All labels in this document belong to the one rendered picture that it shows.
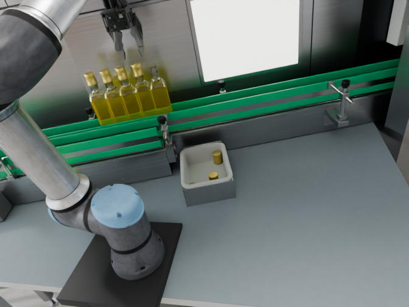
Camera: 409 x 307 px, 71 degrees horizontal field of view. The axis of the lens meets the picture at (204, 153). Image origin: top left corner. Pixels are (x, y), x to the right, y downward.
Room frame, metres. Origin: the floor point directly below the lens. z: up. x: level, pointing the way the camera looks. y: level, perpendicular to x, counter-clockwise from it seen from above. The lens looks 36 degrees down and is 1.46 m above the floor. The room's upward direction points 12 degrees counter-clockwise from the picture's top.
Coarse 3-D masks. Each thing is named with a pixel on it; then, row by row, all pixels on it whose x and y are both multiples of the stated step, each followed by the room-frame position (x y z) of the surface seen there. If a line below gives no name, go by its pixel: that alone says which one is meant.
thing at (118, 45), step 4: (112, 32) 0.95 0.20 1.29; (116, 32) 0.95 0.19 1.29; (120, 32) 0.95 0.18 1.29; (116, 36) 0.94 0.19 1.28; (120, 36) 0.95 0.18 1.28; (116, 40) 0.93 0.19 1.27; (120, 40) 0.95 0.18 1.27; (116, 44) 0.93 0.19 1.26; (120, 44) 0.95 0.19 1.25; (116, 48) 0.92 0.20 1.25; (120, 48) 0.95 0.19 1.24; (120, 52) 0.95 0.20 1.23; (124, 52) 0.95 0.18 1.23; (124, 56) 0.95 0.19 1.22
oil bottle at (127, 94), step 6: (132, 84) 1.05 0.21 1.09; (120, 90) 1.02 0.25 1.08; (126, 90) 1.01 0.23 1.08; (132, 90) 1.02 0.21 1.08; (126, 96) 1.01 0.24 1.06; (132, 96) 1.01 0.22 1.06; (126, 102) 1.01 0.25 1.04; (132, 102) 1.01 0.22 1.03; (138, 102) 1.02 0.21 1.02; (126, 108) 1.01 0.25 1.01; (132, 108) 1.01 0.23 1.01; (138, 108) 1.01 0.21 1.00; (132, 114) 1.01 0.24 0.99; (138, 114) 1.01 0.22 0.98
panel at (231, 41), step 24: (216, 0) 1.15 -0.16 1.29; (240, 0) 1.15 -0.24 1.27; (264, 0) 1.15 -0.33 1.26; (288, 0) 1.15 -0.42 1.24; (216, 24) 1.15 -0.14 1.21; (240, 24) 1.15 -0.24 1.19; (264, 24) 1.15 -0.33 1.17; (288, 24) 1.15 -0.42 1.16; (216, 48) 1.16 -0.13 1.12; (240, 48) 1.15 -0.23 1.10; (264, 48) 1.15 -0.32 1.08; (288, 48) 1.15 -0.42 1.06; (216, 72) 1.16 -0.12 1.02; (240, 72) 1.15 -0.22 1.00
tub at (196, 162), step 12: (204, 144) 0.92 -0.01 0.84; (216, 144) 0.91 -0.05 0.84; (180, 156) 0.88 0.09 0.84; (192, 156) 0.91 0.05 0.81; (204, 156) 0.91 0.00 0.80; (192, 168) 0.88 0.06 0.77; (204, 168) 0.87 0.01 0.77; (216, 168) 0.85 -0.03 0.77; (228, 168) 0.75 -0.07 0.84; (192, 180) 0.81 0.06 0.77; (204, 180) 0.80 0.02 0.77; (216, 180) 0.70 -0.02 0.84; (228, 180) 0.71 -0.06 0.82
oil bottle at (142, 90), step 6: (138, 84) 1.03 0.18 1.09; (144, 84) 1.02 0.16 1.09; (138, 90) 1.01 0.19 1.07; (144, 90) 1.01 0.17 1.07; (150, 90) 1.02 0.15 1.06; (138, 96) 1.01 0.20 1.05; (144, 96) 1.01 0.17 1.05; (150, 96) 1.01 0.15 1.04; (144, 102) 1.01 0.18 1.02; (150, 102) 1.01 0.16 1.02; (144, 108) 1.01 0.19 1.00; (150, 108) 1.01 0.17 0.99; (144, 114) 1.01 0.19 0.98; (150, 114) 1.01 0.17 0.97; (156, 114) 1.01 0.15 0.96
